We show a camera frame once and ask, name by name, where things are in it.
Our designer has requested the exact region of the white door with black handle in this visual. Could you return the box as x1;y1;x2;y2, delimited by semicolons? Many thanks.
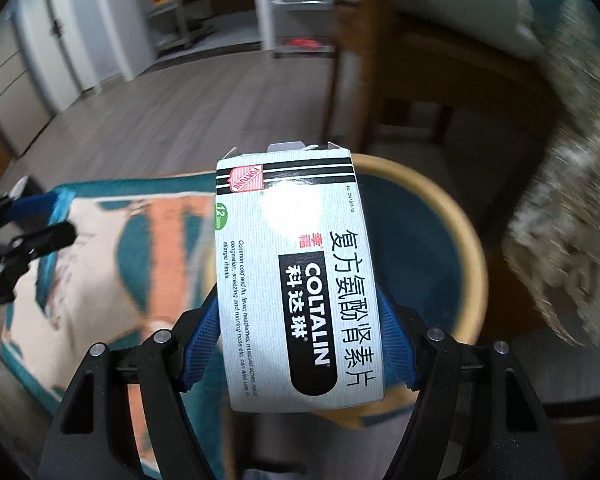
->
9;0;131;97

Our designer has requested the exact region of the grey rolling shelf cart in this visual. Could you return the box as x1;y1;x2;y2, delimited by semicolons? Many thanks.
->
270;0;360;58

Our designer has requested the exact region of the floral sofa cover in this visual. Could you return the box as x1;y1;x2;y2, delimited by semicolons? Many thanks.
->
503;0;600;346

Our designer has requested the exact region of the metal storage rack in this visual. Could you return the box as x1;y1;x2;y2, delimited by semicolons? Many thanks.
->
140;0;214;56

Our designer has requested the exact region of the teal orange patterned cushion mat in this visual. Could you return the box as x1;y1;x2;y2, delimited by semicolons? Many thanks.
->
0;172;214;478

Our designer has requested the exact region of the white Coltalin medicine box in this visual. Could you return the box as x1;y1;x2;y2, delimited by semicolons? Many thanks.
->
215;145;385;413

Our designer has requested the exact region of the teal yellow trash bin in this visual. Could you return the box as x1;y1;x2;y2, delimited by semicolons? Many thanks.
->
201;153;490;430

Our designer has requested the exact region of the beige refrigerator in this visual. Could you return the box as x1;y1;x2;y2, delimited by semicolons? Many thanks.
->
0;11;52;157

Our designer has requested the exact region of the wooden chair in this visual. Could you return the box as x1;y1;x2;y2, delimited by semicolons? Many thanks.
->
332;0;562;153

